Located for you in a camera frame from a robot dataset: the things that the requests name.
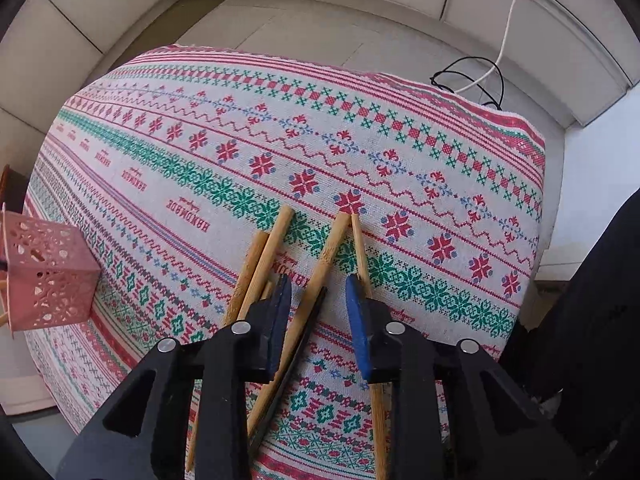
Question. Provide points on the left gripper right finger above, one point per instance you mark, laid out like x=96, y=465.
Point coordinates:
x=376, y=354

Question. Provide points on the bamboo chopstick left pair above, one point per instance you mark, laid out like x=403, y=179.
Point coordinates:
x=252, y=281

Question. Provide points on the patterned tablecloth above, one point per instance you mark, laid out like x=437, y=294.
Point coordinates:
x=170, y=164

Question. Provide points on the white kitchen cabinets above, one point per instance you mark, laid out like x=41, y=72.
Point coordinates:
x=576, y=58

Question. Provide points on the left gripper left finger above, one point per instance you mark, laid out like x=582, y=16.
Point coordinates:
x=268, y=318

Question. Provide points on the pink perforated basket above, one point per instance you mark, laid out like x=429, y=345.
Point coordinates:
x=48, y=274

